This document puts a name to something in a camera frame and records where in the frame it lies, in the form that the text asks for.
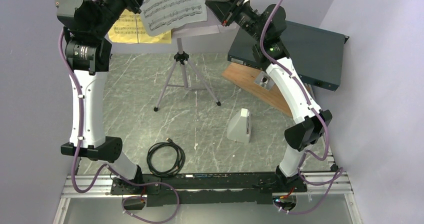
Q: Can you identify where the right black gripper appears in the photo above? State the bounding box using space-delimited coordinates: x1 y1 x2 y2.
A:
206 0 267 43

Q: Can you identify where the white sheet music page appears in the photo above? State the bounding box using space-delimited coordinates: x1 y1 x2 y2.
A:
140 0 208 37

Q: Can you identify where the yellow sheet music book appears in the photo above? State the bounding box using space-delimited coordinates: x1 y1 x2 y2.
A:
94 0 171 44

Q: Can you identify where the white perforated music stand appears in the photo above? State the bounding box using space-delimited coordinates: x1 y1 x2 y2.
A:
153 10 237 112

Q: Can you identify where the white metronome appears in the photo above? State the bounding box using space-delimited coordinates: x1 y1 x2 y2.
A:
226 108 252 144

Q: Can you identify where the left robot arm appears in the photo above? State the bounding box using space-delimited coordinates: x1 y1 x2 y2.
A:
55 0 144 194

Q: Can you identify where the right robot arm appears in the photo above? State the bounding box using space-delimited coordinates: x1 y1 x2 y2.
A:
205 0 332 192

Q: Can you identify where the dark green rack unit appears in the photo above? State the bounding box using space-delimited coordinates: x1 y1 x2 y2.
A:
227 21 349 91

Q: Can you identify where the metal mounting bracket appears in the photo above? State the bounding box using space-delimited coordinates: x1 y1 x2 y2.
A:
254 71 275 91

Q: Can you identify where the coiled black cable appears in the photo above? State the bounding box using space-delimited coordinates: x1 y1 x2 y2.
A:
146 137 186 178

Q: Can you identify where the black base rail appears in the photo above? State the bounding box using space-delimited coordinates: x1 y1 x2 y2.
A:
110 171 308 207

